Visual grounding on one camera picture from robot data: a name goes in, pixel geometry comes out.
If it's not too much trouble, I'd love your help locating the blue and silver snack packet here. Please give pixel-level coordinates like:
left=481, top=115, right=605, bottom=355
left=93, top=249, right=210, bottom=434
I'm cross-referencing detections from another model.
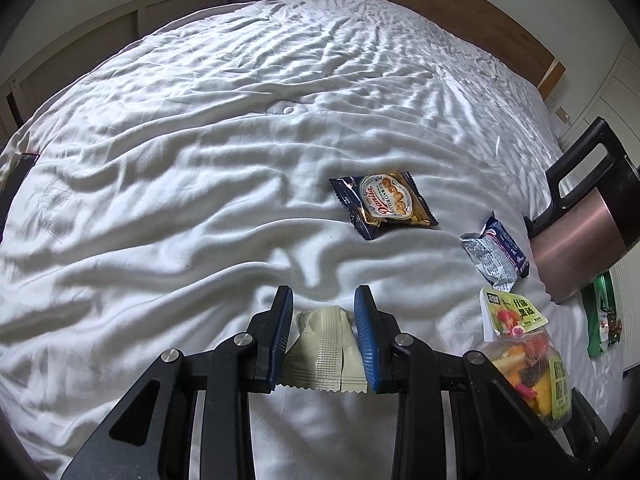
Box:
left=460, top=211, right=531, bottom=293

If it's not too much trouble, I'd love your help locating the pale green snack packet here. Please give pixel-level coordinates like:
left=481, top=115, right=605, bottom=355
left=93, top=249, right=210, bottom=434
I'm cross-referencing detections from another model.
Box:
left=275, top=305, right=368, bottom=393

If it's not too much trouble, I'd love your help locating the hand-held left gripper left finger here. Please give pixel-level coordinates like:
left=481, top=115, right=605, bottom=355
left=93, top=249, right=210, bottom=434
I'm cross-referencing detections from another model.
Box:
left=60, top=285, right=294, bottom=480

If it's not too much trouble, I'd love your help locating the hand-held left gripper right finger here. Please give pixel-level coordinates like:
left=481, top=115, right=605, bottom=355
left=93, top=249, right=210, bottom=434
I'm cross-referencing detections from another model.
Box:
left=353, top=284, right=581, bottom=480

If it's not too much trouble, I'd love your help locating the dark cookie packet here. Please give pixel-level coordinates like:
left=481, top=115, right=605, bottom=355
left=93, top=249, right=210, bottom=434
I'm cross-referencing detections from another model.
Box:
left=329, top=171, right=439, bottom=241

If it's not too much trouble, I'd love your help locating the white wardrobe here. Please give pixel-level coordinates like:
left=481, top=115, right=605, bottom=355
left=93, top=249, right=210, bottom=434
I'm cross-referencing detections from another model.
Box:
left=552, top=35, right=640, bottom=153

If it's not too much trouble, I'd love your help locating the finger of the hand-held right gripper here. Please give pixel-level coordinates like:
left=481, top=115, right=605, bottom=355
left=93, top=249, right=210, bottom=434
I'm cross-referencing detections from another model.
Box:
left=567, top=389, right=616, bottom=461

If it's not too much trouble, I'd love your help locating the white bed duvet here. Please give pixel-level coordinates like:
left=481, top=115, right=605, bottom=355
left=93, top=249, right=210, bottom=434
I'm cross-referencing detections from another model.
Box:
left=0, top=0, right=640, bottom=480

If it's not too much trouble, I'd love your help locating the copper and black kettle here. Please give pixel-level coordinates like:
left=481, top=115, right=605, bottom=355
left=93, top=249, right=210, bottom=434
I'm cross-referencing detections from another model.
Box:
left=524, top=116, right=640, bottom=305

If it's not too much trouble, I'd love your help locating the dried fruit chips packet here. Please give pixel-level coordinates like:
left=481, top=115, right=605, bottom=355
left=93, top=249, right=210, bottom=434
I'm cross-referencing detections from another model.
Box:
left=479, top=286, right=573, bottom=430

